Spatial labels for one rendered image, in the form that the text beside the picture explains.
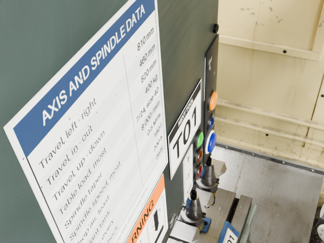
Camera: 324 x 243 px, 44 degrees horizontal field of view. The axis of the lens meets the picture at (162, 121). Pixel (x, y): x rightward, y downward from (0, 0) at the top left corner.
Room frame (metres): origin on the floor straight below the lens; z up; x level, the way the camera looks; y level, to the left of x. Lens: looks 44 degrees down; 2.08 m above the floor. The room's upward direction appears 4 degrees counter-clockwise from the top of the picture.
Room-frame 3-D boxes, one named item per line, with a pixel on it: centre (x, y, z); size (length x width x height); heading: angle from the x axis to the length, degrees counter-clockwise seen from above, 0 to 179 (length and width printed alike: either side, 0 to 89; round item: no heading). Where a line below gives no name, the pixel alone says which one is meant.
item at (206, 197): (0.61, -0.09, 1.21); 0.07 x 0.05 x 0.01; 63
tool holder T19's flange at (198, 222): (0.56, -0.06, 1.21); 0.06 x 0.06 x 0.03
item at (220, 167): (0.70, -0.13, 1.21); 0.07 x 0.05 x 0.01; 63
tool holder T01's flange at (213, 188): (0.66, -0.11, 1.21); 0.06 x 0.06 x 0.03
